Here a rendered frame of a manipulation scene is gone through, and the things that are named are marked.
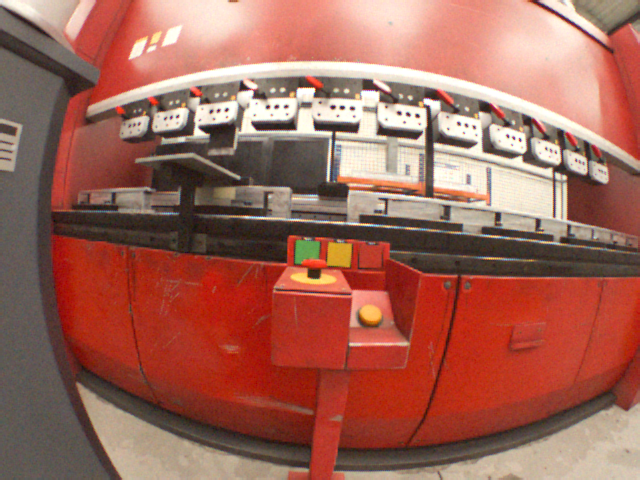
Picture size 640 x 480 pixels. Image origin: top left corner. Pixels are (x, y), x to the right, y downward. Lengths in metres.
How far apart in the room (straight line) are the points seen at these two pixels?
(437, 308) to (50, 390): 0.70
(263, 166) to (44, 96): 1.16
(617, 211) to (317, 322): 1.90
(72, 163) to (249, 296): 1.13
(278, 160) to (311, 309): 1.06
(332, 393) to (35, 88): 0.54
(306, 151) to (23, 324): 1.24
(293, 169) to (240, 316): 0.85
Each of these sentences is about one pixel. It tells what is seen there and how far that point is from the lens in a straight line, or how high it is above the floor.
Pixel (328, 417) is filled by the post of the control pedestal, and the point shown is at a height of 0.51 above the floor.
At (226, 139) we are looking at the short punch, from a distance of 0.83.
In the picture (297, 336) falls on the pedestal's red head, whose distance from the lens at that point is 0.33.
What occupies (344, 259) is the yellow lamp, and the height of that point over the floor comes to 0.80.
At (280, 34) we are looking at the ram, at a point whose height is 1.54.
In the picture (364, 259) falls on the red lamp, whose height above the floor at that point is 0.80.
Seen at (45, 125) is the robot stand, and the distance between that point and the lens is 0.26.
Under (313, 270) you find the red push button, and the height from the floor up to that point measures 0.79.
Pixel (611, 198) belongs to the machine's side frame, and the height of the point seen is 1.21.
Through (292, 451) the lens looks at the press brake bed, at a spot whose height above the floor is 0.05.
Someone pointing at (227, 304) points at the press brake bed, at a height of 0.64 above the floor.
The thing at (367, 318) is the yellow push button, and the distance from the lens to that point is 0.39.
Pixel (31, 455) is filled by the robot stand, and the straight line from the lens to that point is 0.31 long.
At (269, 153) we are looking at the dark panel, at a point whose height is 1.24.
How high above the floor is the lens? 0.86
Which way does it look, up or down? 3 degrees down
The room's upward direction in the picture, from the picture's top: 4 degrees clockwise
